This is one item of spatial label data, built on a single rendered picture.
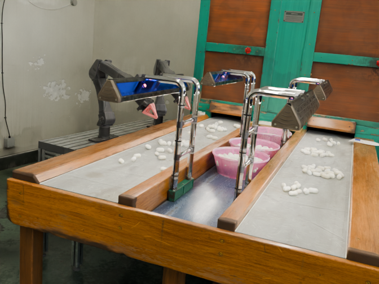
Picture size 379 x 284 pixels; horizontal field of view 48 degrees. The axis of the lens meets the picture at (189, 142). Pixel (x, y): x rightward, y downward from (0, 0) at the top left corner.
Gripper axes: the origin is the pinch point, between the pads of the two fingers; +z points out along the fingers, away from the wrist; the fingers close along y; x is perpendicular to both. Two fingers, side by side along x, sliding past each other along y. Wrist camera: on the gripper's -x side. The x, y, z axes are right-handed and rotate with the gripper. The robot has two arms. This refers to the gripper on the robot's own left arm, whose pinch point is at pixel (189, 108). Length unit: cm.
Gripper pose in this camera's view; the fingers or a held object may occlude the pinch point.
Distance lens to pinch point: 266.9
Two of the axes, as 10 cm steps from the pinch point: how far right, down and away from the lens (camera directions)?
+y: 3.6, -1.7, 9.2
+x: -6.7, 6.4, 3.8
